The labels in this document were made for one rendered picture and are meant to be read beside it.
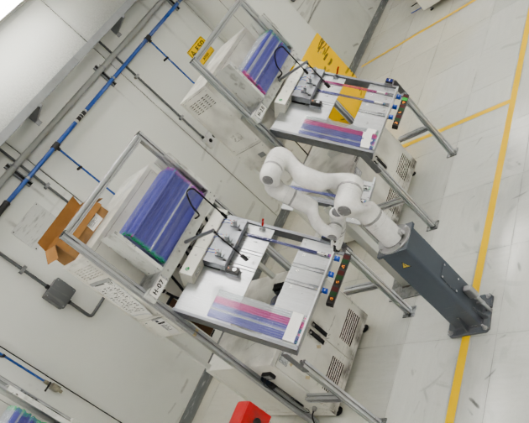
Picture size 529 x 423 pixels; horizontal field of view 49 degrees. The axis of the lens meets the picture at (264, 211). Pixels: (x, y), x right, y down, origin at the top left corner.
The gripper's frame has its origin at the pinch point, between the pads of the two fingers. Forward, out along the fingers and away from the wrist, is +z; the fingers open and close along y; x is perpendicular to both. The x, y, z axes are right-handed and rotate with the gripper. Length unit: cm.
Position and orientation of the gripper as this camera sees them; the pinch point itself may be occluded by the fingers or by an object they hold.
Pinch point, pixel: (337, 248)
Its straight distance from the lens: 317.5
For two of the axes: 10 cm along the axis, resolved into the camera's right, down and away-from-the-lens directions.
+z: 0.9, 6.3, 7.7
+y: 3.7, -7.4, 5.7
